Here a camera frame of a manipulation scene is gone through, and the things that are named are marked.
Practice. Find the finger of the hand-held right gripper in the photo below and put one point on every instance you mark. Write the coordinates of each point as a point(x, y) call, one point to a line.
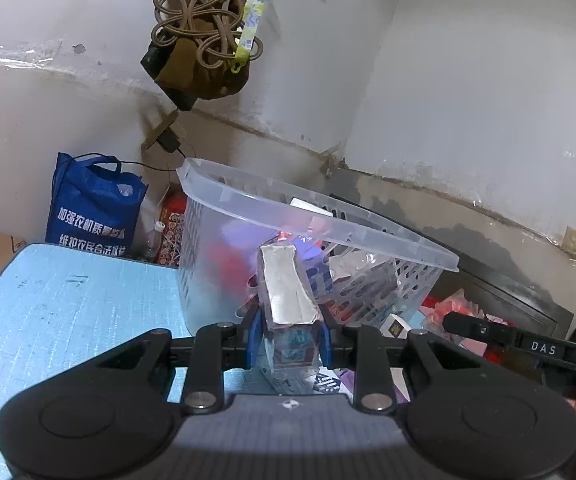
point(478, 330)

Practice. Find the black charger plug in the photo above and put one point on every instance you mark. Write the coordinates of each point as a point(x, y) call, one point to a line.
point(172, 141)

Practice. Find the clear plastic slotted basket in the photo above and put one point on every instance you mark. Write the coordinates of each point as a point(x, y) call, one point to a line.
point(217, 240)

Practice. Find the small white box dark label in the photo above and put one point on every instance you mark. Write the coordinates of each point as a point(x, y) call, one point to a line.
point(397, 327)

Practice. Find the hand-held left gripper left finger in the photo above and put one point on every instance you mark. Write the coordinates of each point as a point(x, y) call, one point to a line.
point(254, 334)

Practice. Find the clear plastic bottle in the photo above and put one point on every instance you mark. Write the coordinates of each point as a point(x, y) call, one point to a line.
point(151, 240)

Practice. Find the brown hanging cloth bag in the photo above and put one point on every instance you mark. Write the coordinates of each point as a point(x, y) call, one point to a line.
point(192, 70)

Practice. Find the silver topped carton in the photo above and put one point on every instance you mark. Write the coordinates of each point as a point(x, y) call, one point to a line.
point(288, 290)

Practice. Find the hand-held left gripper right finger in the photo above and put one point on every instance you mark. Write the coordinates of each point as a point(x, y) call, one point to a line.
point(326, 337)

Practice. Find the blue tote bag white print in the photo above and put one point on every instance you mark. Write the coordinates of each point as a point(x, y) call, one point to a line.
point(92, 215)

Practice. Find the red patterned snack packet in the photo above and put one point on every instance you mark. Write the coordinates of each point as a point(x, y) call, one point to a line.
point(170, 230)

